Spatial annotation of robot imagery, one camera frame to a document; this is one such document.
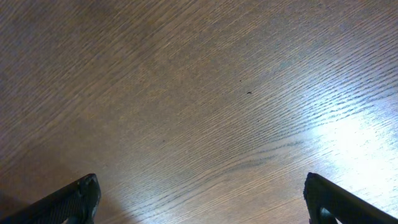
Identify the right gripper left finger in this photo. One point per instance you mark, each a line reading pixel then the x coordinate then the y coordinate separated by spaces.
pixel 75 203

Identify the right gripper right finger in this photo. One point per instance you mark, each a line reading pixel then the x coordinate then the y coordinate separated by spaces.
pixel 329 203

